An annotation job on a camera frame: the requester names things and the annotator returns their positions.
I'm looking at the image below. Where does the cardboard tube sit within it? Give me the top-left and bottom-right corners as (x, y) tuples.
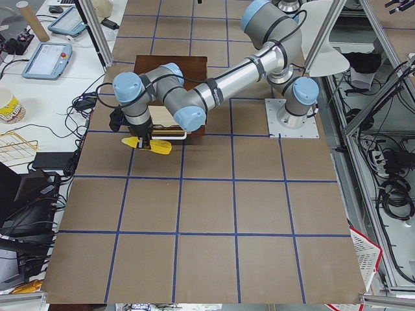
(16, 1), (50, 42)

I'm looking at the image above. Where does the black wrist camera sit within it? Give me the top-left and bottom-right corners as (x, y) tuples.
(109, 107), (125, 133)

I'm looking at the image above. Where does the black power adapter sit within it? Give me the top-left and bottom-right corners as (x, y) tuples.
(101, 18), (119, 30)

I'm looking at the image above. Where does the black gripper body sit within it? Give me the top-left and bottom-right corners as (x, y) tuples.
(128, 119), (153, 138)

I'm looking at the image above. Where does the white chair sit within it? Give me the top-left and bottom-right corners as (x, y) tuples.
(299, 1), (350, 77)

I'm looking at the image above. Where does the yellow popcorn cup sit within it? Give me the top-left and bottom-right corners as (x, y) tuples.
(0, 87), (26, 124)

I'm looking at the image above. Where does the yellow corn cob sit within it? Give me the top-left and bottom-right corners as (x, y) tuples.
(121, 136), (172, 155)

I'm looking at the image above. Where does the aluminium frame post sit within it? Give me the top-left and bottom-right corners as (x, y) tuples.
(75, 0), (113, 67)

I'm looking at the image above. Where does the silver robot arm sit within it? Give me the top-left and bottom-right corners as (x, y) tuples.
(109, 1), (319, 154)

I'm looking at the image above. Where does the gold wire rack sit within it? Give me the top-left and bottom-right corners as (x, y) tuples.
(0, 132), (38, 167)

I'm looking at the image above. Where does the dark wooden drawer cabinet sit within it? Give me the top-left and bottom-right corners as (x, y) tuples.
(133, 55), (208, 91)

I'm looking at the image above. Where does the wooden drawer with white handle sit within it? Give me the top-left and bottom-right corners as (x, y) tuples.
(148, 106), (205, 141)

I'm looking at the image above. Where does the blue teach pendant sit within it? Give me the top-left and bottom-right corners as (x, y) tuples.
(47, 6), (86, 37)
(21, 43), (73, 80)

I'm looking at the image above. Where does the white red basket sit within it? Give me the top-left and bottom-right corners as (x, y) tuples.
(350, 227), (383, 293)

